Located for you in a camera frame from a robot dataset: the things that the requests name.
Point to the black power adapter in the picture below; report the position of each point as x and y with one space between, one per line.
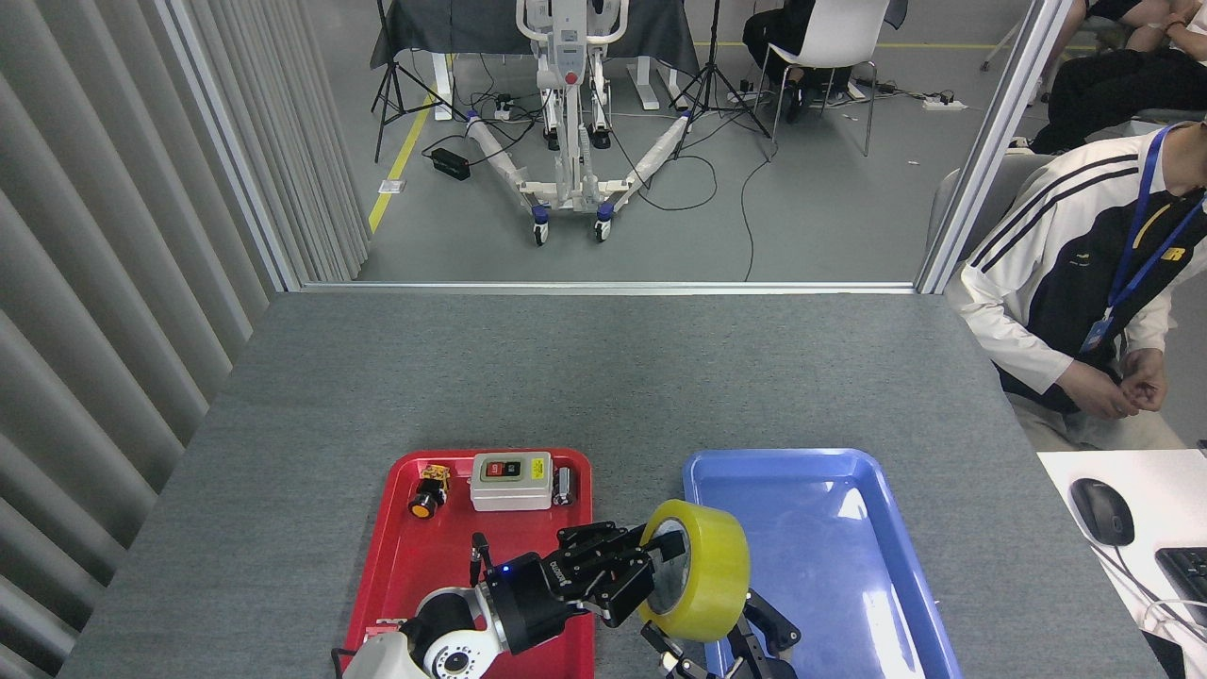
451 164

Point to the person's left hand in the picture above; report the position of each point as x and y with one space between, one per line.
1143 382

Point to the person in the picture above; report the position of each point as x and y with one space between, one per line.
1113 90
1037 283
768 33

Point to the table with dark cloth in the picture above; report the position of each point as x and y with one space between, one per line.
453 24

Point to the red plastic tray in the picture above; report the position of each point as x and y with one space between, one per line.
396 566

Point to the silver post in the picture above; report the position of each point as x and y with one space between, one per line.
236 151
990 151

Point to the white stand on wheels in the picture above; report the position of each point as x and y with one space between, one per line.
570 94

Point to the white red circuit breaker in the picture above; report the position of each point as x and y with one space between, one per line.
387 626

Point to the white chair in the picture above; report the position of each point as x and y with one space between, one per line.
834 33

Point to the black keyboard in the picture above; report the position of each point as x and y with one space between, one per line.
1186 583

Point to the white floor plate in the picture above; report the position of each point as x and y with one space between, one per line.
391 187

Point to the person's right hand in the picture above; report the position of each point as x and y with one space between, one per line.
1094 391

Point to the grey white switch box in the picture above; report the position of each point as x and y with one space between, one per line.
509 486

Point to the black computer mouse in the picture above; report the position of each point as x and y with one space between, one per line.
1101 511

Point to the black tripod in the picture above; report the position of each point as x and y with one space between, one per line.
709 85
388 85

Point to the blue plastic tray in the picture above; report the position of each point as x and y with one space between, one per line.
830 566

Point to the white power strip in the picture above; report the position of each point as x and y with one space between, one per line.
945 104

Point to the grey chair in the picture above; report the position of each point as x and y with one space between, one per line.
952 203

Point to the white desk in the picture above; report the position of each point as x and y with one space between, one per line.
1066 471

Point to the silver rail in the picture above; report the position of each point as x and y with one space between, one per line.
603 287

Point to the yellow black push button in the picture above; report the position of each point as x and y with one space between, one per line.
429 490

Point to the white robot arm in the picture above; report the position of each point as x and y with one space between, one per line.
443 641

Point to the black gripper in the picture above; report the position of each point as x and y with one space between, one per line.
542 589

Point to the yellow tape roll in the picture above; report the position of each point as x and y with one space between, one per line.
717 566

